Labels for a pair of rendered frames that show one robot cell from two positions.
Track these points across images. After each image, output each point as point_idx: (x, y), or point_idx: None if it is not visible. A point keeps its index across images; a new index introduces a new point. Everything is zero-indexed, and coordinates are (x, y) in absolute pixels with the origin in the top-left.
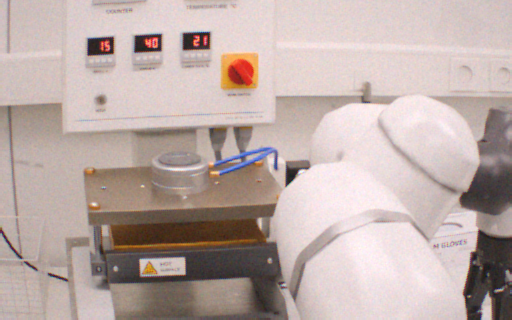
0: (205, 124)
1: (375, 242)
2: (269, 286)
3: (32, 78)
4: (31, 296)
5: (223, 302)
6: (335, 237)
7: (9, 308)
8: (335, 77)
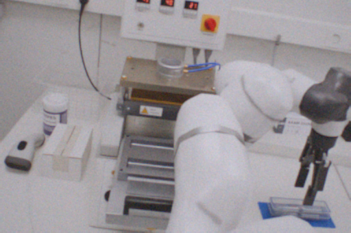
0: (189, 45)
1: (211, 142)
2: None
3: (114, 2)
4: (95, 108)
5: None
6: (195, 134)
7: (81, 113)
8: (264, 29)
